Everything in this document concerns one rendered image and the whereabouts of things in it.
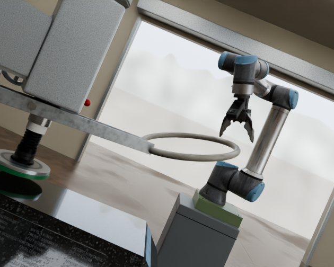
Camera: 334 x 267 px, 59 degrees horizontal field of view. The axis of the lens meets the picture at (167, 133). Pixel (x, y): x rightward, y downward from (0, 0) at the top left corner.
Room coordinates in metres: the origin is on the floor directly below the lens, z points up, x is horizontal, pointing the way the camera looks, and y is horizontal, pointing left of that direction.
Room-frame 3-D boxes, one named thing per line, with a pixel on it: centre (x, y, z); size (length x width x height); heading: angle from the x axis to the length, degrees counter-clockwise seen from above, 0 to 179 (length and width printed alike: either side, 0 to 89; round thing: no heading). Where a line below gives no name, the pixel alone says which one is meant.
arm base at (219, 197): (2.00, -0.45, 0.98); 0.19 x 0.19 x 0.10
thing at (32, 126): (1.10, 0.45, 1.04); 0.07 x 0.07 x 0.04
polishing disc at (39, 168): (1.10, 0.45, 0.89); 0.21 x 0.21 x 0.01
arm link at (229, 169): (1.99, -0.46, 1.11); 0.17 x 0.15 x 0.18; 56
